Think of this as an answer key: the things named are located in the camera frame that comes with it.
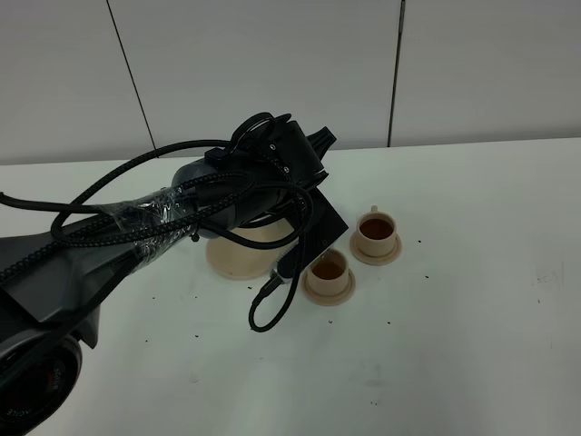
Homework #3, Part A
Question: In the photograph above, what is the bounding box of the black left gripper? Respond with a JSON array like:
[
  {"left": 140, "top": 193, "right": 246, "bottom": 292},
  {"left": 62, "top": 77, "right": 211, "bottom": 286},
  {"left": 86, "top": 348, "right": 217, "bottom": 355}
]
[{"left": 231, "top": 118, "right": 337, "bottom": 191}]

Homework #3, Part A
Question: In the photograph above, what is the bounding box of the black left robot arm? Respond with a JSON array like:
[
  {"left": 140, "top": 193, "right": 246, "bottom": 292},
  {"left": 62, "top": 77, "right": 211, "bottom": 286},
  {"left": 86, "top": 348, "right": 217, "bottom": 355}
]
[{"left": 1, "top": 113, "right": 346, "bottom": 435}]

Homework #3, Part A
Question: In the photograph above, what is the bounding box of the beige teapot saucer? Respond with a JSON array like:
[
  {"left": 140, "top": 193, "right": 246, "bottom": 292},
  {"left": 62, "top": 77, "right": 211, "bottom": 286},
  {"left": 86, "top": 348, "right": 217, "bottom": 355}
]
[{"left": 206, "top": 220, "right": 293, "bottom": 280}]

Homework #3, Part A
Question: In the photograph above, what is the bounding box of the far beige teacup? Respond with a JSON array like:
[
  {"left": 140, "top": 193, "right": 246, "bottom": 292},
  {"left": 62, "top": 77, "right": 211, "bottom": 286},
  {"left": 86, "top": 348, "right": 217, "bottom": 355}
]
[{"left": 355, "top": 205, "right": 397, "bottom": 258}]

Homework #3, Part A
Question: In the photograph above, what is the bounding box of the beige teacup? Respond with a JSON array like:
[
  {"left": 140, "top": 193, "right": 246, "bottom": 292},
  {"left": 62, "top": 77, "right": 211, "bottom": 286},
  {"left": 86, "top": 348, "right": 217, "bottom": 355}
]
[
  {"left": 355, "top": 205, "right": 397, "bottom": 258},
  {"left": 308, "top": 250, "right": 349, "bottom": 279}
]

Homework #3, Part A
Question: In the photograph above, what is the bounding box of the far beige cup saucer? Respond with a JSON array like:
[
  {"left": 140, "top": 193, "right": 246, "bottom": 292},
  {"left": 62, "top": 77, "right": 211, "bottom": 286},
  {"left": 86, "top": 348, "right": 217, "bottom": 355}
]
[{"left": 350, "top": 233, "right": 402, "bottom": 266}]

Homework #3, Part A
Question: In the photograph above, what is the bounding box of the beige cup saucer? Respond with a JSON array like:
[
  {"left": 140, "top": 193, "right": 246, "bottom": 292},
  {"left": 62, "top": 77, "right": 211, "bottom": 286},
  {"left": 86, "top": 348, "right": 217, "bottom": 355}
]
[
  {"left": 301, "top": 269, "right": 356, "bottom": 306},
  {"left": 350, "top": 233, "right": 402, "bottom": 266}
]

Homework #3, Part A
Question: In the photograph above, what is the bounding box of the near beige teacup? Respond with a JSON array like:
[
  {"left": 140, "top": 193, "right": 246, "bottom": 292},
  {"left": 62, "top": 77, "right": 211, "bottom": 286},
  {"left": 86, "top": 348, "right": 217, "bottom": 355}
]
[{"left": 308, "top": 250, "right": 349, "bottom": 279}]

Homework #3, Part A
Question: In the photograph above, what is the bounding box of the near beige cup saucer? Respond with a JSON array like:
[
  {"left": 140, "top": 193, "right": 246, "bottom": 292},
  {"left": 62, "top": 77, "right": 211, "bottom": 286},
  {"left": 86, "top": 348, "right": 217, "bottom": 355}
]
[{"left": 301, "top": 269, "right": 356, "bottom": 306}]

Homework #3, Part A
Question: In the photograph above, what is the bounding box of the black braided left cable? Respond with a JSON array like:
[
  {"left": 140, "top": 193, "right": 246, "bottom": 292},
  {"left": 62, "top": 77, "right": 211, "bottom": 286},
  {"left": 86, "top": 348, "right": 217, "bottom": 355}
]
[{"left": 0, "top": 111, "right": 317, "bottom": 334}]

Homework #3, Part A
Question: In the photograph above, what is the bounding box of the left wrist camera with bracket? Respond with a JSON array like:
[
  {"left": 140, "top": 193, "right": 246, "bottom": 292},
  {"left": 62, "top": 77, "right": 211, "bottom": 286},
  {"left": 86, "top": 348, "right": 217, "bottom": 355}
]
[{"left": 271, "top": 188, "right": 349, "bottom": 287}]

